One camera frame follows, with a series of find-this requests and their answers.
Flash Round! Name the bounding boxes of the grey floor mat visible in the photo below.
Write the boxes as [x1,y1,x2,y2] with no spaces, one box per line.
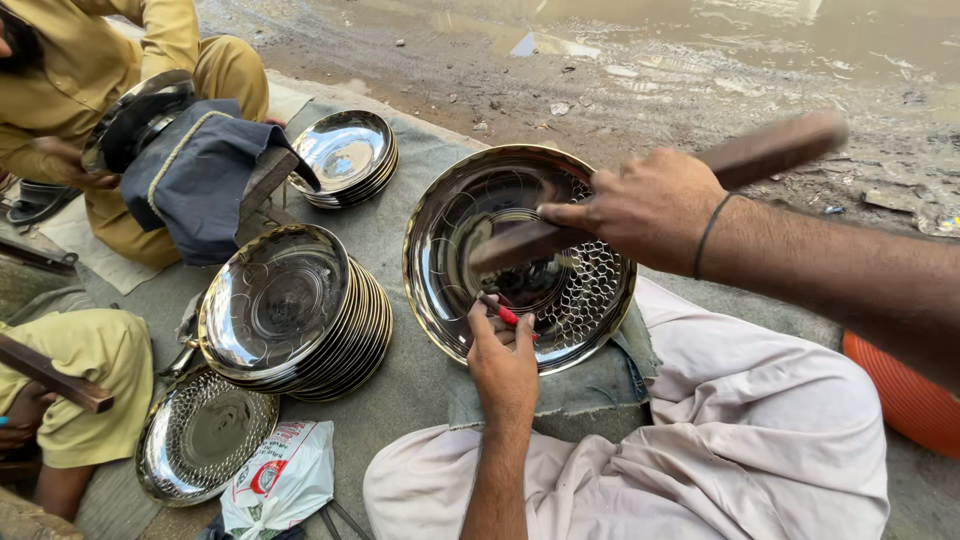
[71,97,845,540]

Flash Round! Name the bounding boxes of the beige rope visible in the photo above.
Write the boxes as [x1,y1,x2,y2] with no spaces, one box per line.
[147,110,235,220]

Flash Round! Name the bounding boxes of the wooden mallet stick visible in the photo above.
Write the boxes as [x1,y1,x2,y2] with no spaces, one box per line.
[468,111,850,275]

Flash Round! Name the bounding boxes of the red-handled metal punch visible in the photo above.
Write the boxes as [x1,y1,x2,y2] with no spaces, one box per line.
[478,291,540,342]

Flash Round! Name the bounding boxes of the dark metal bar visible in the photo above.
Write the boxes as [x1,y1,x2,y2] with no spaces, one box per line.
[0,237,80,276]

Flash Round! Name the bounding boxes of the stack of small steel plates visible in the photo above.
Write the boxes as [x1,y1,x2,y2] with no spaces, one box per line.
[287,110,400,210]

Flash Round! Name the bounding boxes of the brown wooden stick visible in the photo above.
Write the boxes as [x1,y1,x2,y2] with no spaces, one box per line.
[0,332,115,415]

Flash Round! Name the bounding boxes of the grey padded cloth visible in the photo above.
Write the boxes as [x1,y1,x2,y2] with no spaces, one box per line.
[447,298,662,432]

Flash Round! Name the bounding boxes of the person's left hand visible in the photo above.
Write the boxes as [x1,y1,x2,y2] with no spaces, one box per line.
[466,296,541,434]

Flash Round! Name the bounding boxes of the person's right hand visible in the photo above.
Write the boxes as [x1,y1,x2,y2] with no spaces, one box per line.
[537,147,729,276]

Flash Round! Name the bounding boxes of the black wrist band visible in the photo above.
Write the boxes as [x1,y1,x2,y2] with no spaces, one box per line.
[693,192,741,281]

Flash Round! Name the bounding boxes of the white printed plastic bag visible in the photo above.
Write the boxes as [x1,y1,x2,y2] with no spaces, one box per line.
[219,420,336,540]

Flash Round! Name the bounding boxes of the black sandal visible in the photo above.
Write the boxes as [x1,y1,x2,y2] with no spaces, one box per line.
[6,180,82,227]

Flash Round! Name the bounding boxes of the steel plate with dark rim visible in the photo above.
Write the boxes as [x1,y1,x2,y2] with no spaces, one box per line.
[81,69,198,175]

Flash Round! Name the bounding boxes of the stack of large steel plates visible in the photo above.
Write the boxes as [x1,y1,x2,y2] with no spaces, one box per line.
[197,223,395,404]

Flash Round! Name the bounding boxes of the person's white trousers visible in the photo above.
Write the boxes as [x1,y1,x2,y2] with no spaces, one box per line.
[363,276,891,540]

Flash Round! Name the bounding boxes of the wooden work block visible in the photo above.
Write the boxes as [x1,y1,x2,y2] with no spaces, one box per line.
[235,146,301,243]

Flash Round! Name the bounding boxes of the dark blue cloth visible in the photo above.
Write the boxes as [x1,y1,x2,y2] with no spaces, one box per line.
[120,99,322,268]

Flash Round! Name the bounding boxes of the large engraved steel plate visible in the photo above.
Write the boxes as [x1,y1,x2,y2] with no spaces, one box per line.
[402,144,639,378]

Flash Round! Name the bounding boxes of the metal tongs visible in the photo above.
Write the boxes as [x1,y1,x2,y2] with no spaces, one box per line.
[318,498,374,540]

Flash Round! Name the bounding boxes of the orange ribbed plastic tub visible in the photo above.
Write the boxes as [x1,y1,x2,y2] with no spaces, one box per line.
[842,330,960,460]

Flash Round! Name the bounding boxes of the patterned steel plate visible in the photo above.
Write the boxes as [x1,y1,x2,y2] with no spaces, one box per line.
[135,366,281,508]

